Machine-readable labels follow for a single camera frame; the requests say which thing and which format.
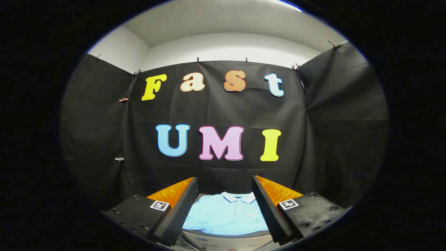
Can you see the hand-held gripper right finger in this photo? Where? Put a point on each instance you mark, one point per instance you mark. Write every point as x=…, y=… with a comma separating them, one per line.
x=266, y=209

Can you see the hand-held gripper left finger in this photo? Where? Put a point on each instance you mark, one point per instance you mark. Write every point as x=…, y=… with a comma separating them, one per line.
x=181, y=212

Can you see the light blue polo shirt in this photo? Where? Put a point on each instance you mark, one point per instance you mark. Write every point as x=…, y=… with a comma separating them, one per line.
x=226, y=216

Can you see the grey stand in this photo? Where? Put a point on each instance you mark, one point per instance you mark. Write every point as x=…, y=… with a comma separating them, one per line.
x=230, y=242

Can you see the row of black cloth clips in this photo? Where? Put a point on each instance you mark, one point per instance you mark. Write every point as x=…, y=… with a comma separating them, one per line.
x=197, y=60

